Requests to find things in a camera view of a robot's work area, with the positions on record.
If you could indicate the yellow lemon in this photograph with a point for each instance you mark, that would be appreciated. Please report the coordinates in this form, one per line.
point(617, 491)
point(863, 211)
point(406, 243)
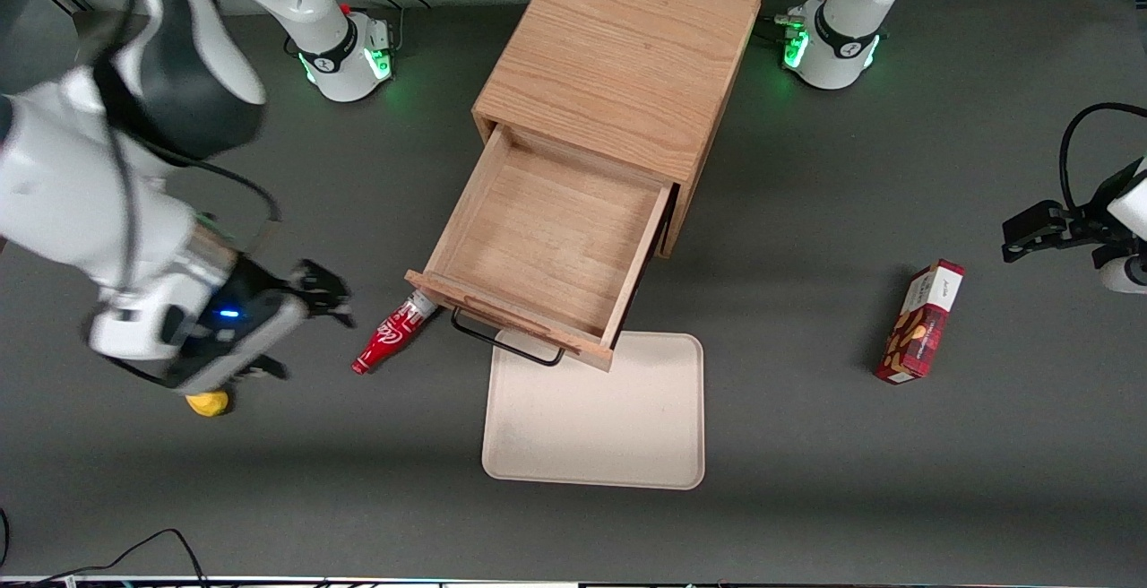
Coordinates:
point(211, 404)

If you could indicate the beige rectangular tray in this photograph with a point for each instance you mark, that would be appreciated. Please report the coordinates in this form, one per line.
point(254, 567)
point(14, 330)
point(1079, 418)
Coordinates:
point(593, 427)

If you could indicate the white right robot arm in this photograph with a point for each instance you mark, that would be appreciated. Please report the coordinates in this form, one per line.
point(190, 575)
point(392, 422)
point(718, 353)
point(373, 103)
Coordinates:
point(72, 185)

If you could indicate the oak wooden drawer cabinet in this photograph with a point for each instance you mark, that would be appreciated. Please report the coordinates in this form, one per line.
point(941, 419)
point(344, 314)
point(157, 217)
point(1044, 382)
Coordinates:
point(618, 50)

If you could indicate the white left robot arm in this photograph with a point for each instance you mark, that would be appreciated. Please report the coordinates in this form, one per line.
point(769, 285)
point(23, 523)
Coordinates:
point(842, 55)

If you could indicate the red cola bottle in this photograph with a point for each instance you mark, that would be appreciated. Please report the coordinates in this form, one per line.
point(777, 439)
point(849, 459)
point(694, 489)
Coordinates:
point(387, 341)

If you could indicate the red snack box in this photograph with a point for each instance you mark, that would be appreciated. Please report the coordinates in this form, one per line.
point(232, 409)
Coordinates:
point(923, 328)

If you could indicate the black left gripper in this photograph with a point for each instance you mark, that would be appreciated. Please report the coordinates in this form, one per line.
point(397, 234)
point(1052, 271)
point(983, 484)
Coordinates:
point(1082, 220)

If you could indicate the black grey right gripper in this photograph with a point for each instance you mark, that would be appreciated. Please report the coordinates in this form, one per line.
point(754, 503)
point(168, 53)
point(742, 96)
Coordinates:
point(265, 289)

